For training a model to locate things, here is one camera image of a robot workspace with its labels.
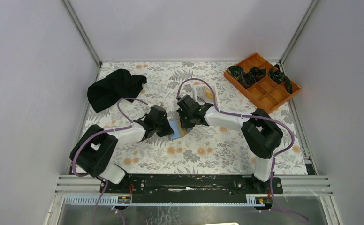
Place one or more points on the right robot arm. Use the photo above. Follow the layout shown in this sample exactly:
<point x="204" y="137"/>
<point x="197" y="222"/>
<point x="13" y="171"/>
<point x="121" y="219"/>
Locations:
<point x="261" y="132"/>

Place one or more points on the grey blue card holder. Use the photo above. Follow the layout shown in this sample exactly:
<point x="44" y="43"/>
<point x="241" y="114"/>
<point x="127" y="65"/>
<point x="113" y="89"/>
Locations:
<point x="173" y="124"/>

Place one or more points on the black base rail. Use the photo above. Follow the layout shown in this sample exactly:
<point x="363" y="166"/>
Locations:
<point x="192" y="189"/>

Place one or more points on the green yellow rolled tie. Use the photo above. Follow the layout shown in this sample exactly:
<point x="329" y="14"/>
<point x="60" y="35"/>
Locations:
<point x="236" y="71"/>

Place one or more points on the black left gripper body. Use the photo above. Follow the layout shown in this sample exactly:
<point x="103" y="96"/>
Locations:
<point x="158" y="126"/>

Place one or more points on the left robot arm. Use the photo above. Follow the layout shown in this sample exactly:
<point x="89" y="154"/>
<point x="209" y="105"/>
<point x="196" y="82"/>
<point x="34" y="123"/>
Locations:
<point x="93" y="152"/>

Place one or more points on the white plastic card box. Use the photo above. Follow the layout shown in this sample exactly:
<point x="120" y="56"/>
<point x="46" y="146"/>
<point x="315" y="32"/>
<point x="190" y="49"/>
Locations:
<point x="213" y="89"/>

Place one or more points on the orange wooden divider tray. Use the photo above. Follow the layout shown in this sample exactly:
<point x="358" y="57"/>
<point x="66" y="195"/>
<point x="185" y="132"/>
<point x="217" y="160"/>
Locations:
<point x="264" y="94"/>

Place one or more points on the gold credit card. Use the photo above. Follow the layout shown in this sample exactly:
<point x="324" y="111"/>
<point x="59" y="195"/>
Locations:
<point x="182" y="131"/>

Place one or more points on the black cloth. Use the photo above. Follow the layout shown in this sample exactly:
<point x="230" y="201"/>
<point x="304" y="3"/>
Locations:
<point x="118" y="84"/>

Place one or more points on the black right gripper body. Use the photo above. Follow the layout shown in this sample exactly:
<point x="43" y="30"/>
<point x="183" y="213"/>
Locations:
<point x="181" y="112"/>

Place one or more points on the floral table mat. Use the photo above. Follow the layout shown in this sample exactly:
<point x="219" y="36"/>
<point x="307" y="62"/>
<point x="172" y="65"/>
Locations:
<point x="204" y="150"/>

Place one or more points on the black orange rolled tie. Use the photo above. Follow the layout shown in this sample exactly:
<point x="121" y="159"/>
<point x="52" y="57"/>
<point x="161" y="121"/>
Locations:
<point x="279" y="77"/>

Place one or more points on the stack of cards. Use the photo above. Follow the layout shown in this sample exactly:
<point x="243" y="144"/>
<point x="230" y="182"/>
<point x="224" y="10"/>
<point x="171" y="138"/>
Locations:
<point x="204" y="93"/>

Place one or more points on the dark blue rolled tie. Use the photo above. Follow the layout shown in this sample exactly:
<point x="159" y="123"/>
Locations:
<point x="250" y="78"/>

